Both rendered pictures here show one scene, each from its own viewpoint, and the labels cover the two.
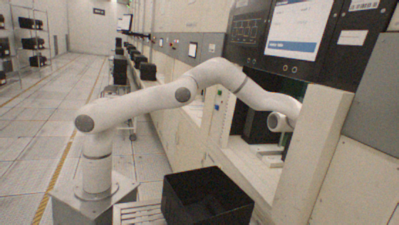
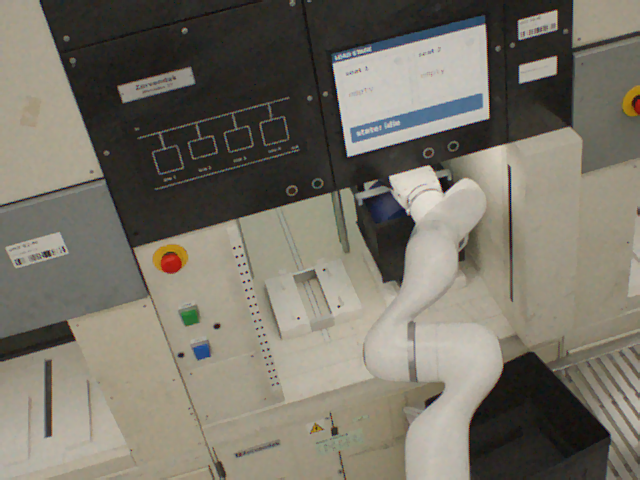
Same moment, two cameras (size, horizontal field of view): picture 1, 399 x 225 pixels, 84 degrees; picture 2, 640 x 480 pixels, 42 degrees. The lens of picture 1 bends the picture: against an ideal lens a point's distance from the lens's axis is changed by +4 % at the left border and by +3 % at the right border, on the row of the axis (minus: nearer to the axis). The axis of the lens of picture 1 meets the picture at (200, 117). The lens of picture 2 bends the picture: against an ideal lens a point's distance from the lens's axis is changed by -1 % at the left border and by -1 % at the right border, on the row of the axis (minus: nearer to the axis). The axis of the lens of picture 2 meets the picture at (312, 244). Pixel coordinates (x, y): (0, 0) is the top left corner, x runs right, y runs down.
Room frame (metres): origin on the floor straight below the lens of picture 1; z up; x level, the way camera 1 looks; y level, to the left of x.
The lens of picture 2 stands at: (0.75, 1.05, 2.33)
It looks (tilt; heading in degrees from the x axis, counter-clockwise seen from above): 38 degrees down; 286
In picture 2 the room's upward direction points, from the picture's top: 12 degrees counter-clockwise
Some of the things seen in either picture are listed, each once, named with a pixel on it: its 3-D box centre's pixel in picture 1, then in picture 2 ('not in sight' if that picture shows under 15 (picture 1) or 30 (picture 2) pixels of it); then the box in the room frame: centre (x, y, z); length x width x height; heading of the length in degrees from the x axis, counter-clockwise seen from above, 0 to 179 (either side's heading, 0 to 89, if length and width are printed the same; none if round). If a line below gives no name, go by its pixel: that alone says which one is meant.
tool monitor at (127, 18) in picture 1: (136, 27); not in sight; (4.00, 1.34, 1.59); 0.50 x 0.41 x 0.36; 113
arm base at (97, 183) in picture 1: (97, 170); not in sight; (0.85, 0.43, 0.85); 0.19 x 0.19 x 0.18
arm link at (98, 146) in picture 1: (100, 125); not in sight; (0.89, 0.44, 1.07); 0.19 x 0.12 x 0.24; 2
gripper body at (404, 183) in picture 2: not in sight; (416, 188); (0.94, -0.49, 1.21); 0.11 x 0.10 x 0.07; 113
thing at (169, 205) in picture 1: (204, 205); (514, 443); (0.74, -0.07, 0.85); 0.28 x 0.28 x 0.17; 33
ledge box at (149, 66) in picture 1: (147, 71); not in sight; (3.60, 0.99, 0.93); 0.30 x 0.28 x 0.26; 20
